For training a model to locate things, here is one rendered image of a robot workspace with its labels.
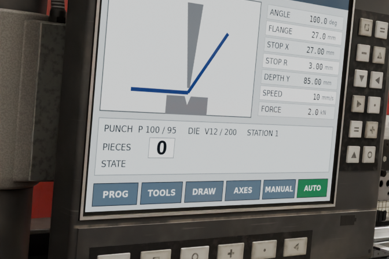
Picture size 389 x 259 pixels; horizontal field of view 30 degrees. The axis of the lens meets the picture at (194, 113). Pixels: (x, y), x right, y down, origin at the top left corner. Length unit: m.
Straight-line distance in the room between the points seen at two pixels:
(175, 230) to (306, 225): 0.19
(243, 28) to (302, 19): 0.09
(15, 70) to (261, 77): 0.27
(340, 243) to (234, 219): 0.18
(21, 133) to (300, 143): 0.32
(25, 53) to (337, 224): 0.44
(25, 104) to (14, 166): 0.07
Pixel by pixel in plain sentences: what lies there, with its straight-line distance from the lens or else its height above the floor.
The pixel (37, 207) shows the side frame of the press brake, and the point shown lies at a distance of 1.54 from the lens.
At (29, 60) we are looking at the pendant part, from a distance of 0.79.
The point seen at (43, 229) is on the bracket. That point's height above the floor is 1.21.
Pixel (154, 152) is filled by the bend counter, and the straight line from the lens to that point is 0.74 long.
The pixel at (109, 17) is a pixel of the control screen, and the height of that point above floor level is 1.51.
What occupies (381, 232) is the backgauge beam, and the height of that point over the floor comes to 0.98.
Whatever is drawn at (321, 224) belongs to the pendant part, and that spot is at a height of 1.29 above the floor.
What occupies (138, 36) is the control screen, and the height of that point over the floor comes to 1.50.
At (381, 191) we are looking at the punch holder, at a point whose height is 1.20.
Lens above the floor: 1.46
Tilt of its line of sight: 3 degrees down
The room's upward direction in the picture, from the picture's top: 5 degrees clockwise
